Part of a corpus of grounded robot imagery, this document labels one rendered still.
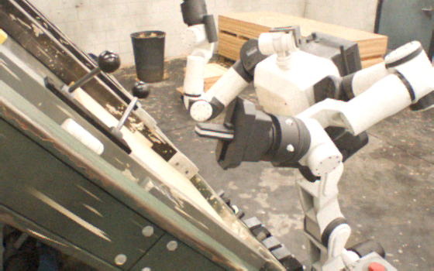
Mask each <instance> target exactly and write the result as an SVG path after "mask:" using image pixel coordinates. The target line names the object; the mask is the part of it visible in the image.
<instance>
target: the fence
mask: <svg viewBox="0 0 434 271"><path fill-rule="evenodd" d="M0 80H1V81H3V83H6V84H7V85H8V86H9V87H10V88H11V89H13V90H14V91H15V92H17V93H18V94H19V95H20V96H21V95H22V96H23V97H24V98H25V99H26V100H27V101H28V102H29V103H32V105H34V106H35V107H36V108H37V109H39V110H40V111H41V112H43V113H44V114H45V115H46V116H47V117H49V118H50V119H51V120H54V121H55V122H56V123H57V124H58V125H59V126H61V124H62V123H63V122H64V121H65V120H66V119H68V118H71V119H73V120H74V122H76V123H77V124H79V126H80V127H82V128H83V129H84V130H87V132H88V133H90V134H91V135H92V136H94V137H95V138H96V139H97V140H98V141H99V142H100V143H101V144H102V145H103V152H102V154H101V155H100V157H101V158H102V159H104V160H106V161H107V162H108V163H110V164H111V165H113V166H114V167H115V168H116V169H117V170H118V171H120V172H121V173H123V174H124V175H125V176H126V177H128V178H129V179H130V180H133V181H134V182H136V183H137V184H138V185H140V184H141V183H142V182H143V181H144V180H145V179H146V178H147V177H149V178H150V179H151V180H152V181H153V182H155V183H156V184H158V185H159V186H160V187H162V188H163V189H165V190H166V191H167V192H168V193H169V194H170V195H171V196H172V198H173V199H174V201H175V202H176V203H177V204H176V205H175V206H174V207H173V209H172V210H173V211H174V212H176V213H177V214H179V215H180V216H181V217H182V218H185V219H186V220H188V221H189V222H190V223H191V224H193V225H194V226H195V227H196V228H198V229H201V230H202V231H203V232H204V233H206V234H207V235H208V236H209V237H210V238H212V239H215V240H216V241H217V242H219V243H220V244H221V245H222V246H223V247H226V248H227V249H228V250H230V251H231V252H233V253H234V254H236V255H237V256H238V257H240V258H241V259H243V260H244V261H247V263H249V264H250V265H251V266H254V267H255V268H257V270H259V269H260V267H261V266H262V265H264V264H265V263H266V262H267V260H266V259H265V258H264V257H263V256H262V254H261V253H260V252H259V251H258V250H257V249H255V248H254V247H253V246H252V245H251V244H249V243H248V242H246V241H245V240H244V239H243V238H240V237H239V236H238V235H237V234H236V233H235V232H234V231H232V230H231V229H229V228H227V227H226V226H225V225H224V224H223V223H222V222H221V221H220V220H218V219H216V218H214V217H213V216H212V215H211V214H209V213H208V212H207V211H206V210H205V209H204V208H202V207H200V206H199V205H198V204H196V203H195V202H194V201H193V200H192V199H191V198H189V197H188V196H187V195H185V194H184V192H182V191H180V190H178V189H177V188H176V187H175V186H174V185H173V184H171V183H170V182H169V181H167V180H166V179H164V177H163V176H161V175H160V174H159V173H158V172H157V171H156V170H153V169H152V168H150V167H149V166H148V165H147V164H146V163H145V162H143V161H142V160H141V159H140V158H139V157H138V156H136V155H135V154H134V153H133V152H131V153H130V154H128V153H126V152H125V151H124V150H122V148H121V147H119V146H117V145H116V144H115V143H113V142H112V141H111V140H110V139H109V138H108V137H106V136H105V135H103V134H102V132H100V131H99V130H97V129H96V128H95V127H94V126H93V125H91V124H90V123H89V122H87V120H86V119H84V118H83V117H81V116H80V115H79V114H78V113H77V112H75V111H74V109H72V108H71V107H68V105H66V104H65V103H64V102H63V101H62V100H61V99H59V98H58V97H57V96H56V95H55V94H53V92H52V91H50V90H48V89H47V88H46V87H45V84H44V79H43V78H41V77H40V76H39V75H38V74H36V73H35V72H34V71H33V70H31V68H29V67H27V65H25V64H24V63H23V62H22V61H21V60H20V59H19V58H18V57H16V56H15V55H13V54H12V52H9V50H7V49H6V48H5V47H4V46H3V45H1V46H0Z"/></svg>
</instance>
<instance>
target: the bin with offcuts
mask: <svg viewBox="0 0 434 271"><path fill-rule="evenodd" d="M129 36H130V37H131V40H132V45H133V56H134V60H135V65H136V72H137V77H138V79H139V80H140V81H158V80H161V79H163V77H164V54H165V36H166V33H165V32H163V31H160V30H149V31H143V32H138V33H132V34H130V35H129Z"/></svg>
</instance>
